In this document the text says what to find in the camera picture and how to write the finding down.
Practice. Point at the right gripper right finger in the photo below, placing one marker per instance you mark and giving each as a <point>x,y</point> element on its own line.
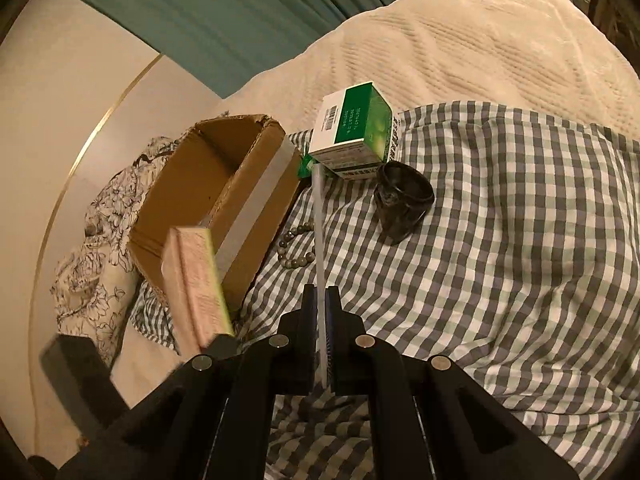
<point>429,419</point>

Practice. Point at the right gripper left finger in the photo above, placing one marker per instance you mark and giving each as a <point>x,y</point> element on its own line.
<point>211,417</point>

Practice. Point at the tan medicine box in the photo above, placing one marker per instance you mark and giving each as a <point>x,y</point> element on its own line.
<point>193,290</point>

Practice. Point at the clear plastic ruler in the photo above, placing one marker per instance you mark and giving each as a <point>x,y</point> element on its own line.
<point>317,207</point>

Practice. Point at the floral black white fabric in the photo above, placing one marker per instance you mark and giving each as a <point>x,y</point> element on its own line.
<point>97,289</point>

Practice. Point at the checkered grey white cloth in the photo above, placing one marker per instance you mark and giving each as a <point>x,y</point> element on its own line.
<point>525,271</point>

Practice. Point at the brown cardboard box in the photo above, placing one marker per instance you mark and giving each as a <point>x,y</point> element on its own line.
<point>237,177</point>

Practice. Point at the green snack packet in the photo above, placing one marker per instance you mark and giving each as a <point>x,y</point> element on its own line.
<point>305,167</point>

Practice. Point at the green white medicine box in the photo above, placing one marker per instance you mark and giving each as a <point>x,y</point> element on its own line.
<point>355,132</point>

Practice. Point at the teal curtain left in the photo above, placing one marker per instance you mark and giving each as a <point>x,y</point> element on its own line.
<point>225,43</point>

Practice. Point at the cream quilted bed cover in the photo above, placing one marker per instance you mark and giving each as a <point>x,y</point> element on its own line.
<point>542,55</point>

